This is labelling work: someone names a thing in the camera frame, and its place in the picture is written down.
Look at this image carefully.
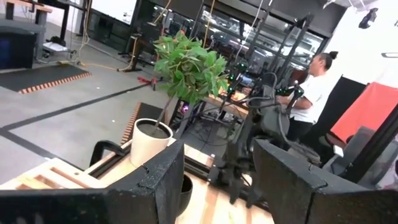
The grey chair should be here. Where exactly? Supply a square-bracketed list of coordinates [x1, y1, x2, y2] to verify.
[323, 126, 377, 175]

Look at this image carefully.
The red clamp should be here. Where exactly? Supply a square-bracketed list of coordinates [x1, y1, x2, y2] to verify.
[137, 76, 158, 91]

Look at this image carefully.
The person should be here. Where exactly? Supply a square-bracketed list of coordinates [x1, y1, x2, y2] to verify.
[276, 51, 340, 142]

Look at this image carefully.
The black glass shelving unit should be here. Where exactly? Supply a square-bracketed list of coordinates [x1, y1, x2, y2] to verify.
[149, 0, 331, 78]

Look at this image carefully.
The black frame post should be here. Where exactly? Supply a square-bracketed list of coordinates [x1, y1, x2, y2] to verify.
[340, 105, 398, 184]

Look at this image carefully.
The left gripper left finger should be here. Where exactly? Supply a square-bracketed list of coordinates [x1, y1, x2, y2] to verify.
[0, 139, 186, 224]

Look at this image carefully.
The wooden slatted rack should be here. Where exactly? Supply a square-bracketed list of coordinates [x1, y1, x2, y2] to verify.
[0, 157, 108, 190]

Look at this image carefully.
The yellow cable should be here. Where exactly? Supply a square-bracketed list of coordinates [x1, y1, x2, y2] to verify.
[58, 34, 139, 73]

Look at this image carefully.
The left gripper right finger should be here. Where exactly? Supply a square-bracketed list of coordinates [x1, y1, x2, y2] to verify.
[251, 138, 398, 224]

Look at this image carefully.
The black curved bracket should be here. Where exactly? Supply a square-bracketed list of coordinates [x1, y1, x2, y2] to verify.
[89, 139, 131, 167]

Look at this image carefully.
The black mat with orange edge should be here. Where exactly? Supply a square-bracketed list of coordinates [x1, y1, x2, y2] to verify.
[0, 63, 93, 95]

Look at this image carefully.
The grey cabinet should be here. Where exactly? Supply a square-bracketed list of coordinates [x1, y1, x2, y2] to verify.
[0, 20, 47, 70]

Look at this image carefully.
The orange red panel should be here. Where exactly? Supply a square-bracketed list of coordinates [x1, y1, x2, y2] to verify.
[329, 82, 398, 144]

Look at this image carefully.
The black fabric panel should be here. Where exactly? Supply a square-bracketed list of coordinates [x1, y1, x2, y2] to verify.
[310, 76, 368, 142]

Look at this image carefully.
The matte black coffee mug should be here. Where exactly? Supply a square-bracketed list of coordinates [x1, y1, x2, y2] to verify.
[177, 174, 194, 218]

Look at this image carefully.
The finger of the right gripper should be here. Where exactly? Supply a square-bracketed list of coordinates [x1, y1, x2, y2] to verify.
[246, 185, 264, 208]
[228, 179, 245, 205]

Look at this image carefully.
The wooden background table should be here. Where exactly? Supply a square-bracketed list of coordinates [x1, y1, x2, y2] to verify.
[203, 88, 249, 121]

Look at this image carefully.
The black wall camera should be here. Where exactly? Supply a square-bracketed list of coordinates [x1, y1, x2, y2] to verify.
[358, 7, 379, 30]

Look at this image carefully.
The white pot with green plant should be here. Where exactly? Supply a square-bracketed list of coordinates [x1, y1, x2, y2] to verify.
[129, 29, 229, 169]

